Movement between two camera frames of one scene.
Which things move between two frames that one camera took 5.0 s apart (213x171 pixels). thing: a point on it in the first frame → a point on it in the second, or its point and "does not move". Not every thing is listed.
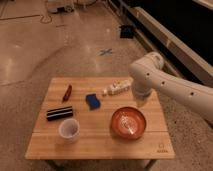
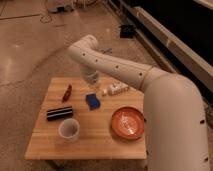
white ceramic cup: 69,130 does not move
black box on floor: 126,32 does not move
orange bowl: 128,123 does not move
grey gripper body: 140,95 → 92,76
